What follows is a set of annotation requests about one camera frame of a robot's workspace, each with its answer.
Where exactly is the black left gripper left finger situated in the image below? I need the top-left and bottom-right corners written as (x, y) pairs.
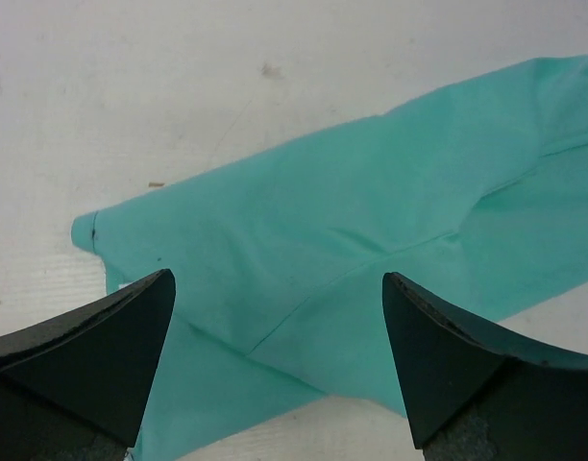
top-left (0, 269), bottom-right (175, 460)

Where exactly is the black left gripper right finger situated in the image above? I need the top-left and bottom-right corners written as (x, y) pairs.
top-left (382, 273), bottom-right (588, 461)

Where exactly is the mint green t shirt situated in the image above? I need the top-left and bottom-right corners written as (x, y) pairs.
top-left (71, 55), bottom-right (588, 460)

